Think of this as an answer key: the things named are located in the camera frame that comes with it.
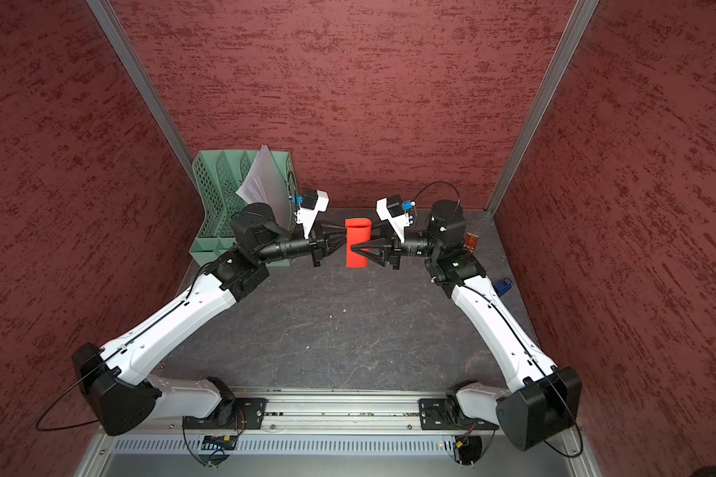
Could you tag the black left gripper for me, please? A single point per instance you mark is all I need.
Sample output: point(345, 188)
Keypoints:
point(318, 240)

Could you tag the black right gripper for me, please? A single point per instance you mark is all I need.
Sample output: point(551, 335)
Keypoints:
point(392, 245)

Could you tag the red square paper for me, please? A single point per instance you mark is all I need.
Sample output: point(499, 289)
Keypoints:
point(358, 231)

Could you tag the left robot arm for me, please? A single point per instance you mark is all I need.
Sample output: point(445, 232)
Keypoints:
point(117, 379)

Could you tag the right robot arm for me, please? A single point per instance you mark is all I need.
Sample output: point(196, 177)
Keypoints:
point(540, 399)

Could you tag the white paper sheets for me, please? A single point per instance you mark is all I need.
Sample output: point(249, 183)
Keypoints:
point(267, 178)

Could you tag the red pencil box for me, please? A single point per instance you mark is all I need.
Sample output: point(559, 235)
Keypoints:
point(471, 241)

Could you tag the green plastic file organizer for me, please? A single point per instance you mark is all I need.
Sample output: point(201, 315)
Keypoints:
point(219, 174)

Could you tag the blue stapler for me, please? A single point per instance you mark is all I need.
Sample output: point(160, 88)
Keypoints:
point(502, 287)

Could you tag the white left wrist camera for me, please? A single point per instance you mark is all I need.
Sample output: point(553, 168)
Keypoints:
point(309, 203)

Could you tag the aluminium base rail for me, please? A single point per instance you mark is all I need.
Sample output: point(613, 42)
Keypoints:
point(308, 422)

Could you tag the aluminium left corner post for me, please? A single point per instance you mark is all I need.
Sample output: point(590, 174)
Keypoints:
point(115, 33)

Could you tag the aluminium corner post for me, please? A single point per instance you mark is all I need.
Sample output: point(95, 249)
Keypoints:
point(115, 33)
point(576, 26)

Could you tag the aluminium right corner post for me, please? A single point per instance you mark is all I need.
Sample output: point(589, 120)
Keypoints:
point(576, 26)

